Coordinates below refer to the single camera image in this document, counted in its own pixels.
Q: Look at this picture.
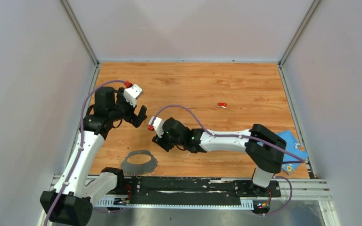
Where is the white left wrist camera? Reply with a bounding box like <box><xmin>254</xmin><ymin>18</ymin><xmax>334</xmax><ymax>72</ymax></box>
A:
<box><xmin>123</xmin><ymin>84</ymin><xmax>144</xmax><ymax>107</ymax></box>

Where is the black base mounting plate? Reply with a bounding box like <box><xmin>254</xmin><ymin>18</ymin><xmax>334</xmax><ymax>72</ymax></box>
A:
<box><xmin>99</xmin><ymin>175</ymin><xmax>282</xmax><ymax>207</ymax></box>

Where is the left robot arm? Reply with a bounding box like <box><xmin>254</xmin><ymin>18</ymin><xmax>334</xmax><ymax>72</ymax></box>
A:
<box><xmin>40</xmin><ymin>84</ymin><xmax>147</xmax><ymax>226</ymax></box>

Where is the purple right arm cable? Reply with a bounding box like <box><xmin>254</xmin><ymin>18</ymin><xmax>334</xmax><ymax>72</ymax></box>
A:
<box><xmin>147</xmin><ymin>105</ymin><xmax>306</xmax><ymax>217</ymax></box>

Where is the aluminium rail base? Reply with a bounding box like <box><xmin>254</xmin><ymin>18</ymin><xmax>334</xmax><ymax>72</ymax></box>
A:
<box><xmin>40</xmin><ymin>172</ymin><xmax>340</xmax><ymax>226</ymax></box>

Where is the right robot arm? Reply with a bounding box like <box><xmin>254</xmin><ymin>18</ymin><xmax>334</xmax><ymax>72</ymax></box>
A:
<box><xmin>148</xmin><ymin>117</ymin><xmax>287</xmax><ymax>197</ymax></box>

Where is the blue cloth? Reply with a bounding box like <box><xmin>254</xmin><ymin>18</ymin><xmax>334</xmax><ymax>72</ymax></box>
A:
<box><xmin>277</xmin><ymin>130</ymin><xmax>309</xmax><ymax>175</ymax></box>

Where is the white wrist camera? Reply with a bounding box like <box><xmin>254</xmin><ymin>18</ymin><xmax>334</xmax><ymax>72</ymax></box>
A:
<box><xmin>123</xmin><ymin>84</ymin><xmax>144</xmax><ymax>107</ymax></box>
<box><xmin>148</xmin><ymin>116</ymin><xmax>164</xmax><ymax>138</ymax></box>

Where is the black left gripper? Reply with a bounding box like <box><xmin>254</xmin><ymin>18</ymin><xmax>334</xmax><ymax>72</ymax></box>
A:
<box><xmin>108</xmin><ymin>88</ymin><xmax>147</xmax><ymax>127</ymax></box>

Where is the red-headed key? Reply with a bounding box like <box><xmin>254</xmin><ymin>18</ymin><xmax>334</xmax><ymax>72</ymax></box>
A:
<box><xmin>216</xmin><ymin>102</ymin><xmax>227</xmax><ymax>109</ymax></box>

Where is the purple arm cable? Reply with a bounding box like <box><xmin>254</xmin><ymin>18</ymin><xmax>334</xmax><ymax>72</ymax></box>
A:
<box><xmin>43</xmin><ymin>80</ymin><xmax>133</xmax><ymax>226</ymax></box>
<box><xmin>147</xmin><ymin>105</ymin><xmax>306</xmax><ymax>217</ymax></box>

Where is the metal key organizer plate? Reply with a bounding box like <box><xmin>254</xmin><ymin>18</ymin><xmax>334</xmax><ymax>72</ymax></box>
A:
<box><xmin>120</xmin><ymin>150</ymin><xmax>158</xmax><ymax>176</ymax></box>

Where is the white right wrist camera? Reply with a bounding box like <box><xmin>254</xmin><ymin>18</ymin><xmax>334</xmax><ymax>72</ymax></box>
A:
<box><xmin>148</xmin><ymin>116</ymin><xmax>164</xmax><ymax>138</ymax></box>

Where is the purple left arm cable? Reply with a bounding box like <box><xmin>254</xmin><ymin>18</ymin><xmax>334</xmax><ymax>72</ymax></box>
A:
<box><xmin>43</xmin><ymin>80</ymin><xmax>133</xmax><ymax>226</ymax></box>

